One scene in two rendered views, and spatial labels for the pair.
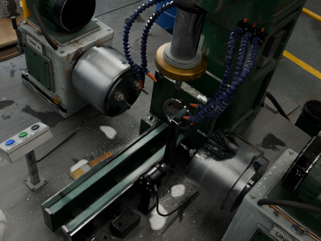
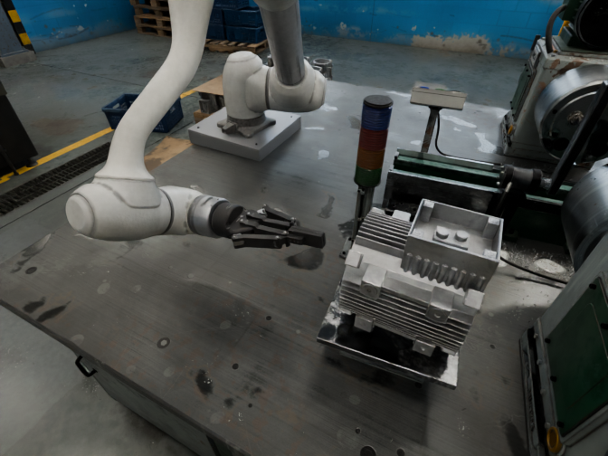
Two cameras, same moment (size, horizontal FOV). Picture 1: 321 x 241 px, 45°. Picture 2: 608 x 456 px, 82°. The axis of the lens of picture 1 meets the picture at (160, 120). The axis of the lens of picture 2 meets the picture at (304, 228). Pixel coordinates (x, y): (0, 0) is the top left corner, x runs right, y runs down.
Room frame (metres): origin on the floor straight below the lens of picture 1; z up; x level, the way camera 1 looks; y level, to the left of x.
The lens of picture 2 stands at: (0.11, -0.59, 1.47)
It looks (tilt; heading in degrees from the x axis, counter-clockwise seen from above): 41 degrees down; 77
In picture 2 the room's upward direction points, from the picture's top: straight up
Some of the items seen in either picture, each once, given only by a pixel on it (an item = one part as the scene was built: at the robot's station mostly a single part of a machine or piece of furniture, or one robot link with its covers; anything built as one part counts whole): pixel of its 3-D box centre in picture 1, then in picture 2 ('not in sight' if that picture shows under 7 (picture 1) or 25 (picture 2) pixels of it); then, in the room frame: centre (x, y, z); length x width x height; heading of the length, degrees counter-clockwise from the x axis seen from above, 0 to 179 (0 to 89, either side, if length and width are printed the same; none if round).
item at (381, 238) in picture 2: not in sight; (411, 277); (0.38, -0.24, 1.01); 0.20 x 0.19 x 0.19; 141
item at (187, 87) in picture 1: (185, 114); not in sight; (1.15, -0.10, 0.97); 0.30 x 0.11 x 0.34; 56
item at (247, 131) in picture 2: not in sight; (242, 119); (0.17, 0.80, 0.89); 0.22 x 0.18 x 0.06; 42
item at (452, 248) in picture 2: not in sight; (450, 244); (0.41, -0.27, 1.11); 0.12 x 0.11 x 0.07; 141
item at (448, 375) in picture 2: not in sight; (392, 318); (0.38, -0.22, 0.86); 0.27 x 0.24 x 0.12; 56
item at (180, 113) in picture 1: (177, 114); not in sight; (1.10, -0.06, 1.01); 0.15 x 0.02 x 0.15; 56
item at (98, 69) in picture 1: (101, 74); (581, 108); (1.22, 0.28, 1.04); 0.37 x 0.25 x 0.25; 56
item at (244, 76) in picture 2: not in sight; (245, 83); (0.20, 0.80, 1.02); 0.18 x 0.16 x 0.22; 161
